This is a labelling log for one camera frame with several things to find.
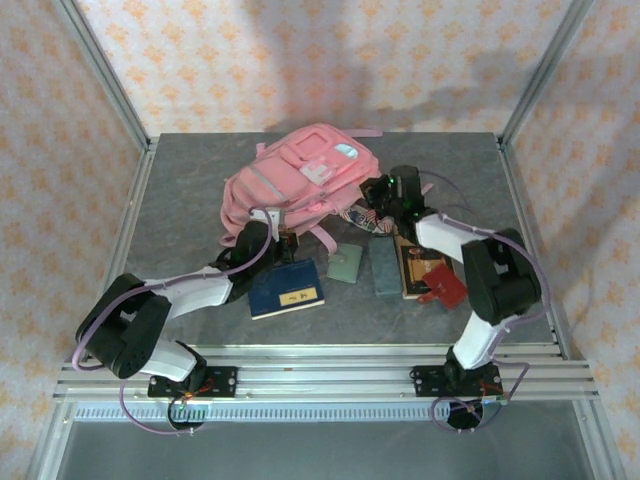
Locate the stars and stripes pouch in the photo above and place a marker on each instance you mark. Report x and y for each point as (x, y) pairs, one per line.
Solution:
(367, 220)

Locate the blue book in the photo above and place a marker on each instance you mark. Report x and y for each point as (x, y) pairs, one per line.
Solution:
(290, 290)

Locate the blue-grey pencil case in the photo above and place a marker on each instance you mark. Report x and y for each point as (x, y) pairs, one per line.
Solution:
(386, 270)

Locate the green wallet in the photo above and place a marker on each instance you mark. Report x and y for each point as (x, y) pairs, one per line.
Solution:
(345, 265)

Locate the brown book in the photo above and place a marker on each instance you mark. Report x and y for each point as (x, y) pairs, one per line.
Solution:
(412, 272)

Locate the pink student backpack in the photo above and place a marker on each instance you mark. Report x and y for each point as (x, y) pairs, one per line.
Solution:
(300, 170)

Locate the red wallet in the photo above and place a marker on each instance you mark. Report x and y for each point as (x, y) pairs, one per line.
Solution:
(445, 287)

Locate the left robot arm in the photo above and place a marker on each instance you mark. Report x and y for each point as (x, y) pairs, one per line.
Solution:
(195, 295)

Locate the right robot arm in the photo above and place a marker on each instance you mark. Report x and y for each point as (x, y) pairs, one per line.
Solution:
(440, 240)

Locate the grey lower shelf panel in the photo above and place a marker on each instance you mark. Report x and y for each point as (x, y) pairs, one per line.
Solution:
(320, 450)

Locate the aluminium table edge rail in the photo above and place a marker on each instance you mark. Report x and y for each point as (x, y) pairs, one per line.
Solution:
(325, 351)

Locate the aluminium side rail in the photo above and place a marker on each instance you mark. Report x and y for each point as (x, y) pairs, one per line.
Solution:
(525, 210)
(131, 210)

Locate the wide aluminium mounting rail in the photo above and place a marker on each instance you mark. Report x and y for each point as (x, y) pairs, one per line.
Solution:
(325, 380)

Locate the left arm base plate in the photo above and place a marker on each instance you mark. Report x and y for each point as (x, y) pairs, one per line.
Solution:
(225, 380)

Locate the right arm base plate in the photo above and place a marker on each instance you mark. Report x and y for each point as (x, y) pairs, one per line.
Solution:
(425, 380)

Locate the aluminium corner frame post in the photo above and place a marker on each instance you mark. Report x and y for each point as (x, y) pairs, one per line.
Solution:
(542, 75)
(105, 75)

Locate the aluminium frame leg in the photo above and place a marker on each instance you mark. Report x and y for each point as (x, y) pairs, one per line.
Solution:
(597, 440)
(50, 440)

